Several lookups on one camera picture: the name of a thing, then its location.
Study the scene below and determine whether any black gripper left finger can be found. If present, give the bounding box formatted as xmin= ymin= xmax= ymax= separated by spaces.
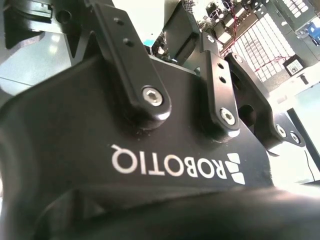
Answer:
xmin=3 ymin=0 xmax=173 ymax=129

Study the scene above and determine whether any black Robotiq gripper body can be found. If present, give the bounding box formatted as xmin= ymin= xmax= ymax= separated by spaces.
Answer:
xmin=0 ymin=55 xmax=320 ymax=240

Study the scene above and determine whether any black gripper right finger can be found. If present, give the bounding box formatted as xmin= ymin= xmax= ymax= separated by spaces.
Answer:
xmin=199 ymin=31 xmax=306 ymax=157

